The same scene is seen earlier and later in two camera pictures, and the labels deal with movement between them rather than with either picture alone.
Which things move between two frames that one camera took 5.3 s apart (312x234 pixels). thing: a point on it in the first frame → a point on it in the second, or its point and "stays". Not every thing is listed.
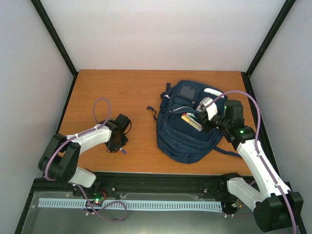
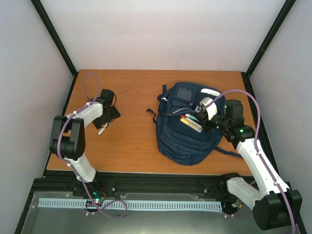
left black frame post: [46, 19] stays
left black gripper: [112, 148] → [114, 114]
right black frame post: [277, 24] stays
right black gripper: [207, 127] stays
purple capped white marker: [123, 150] → [190, 120]
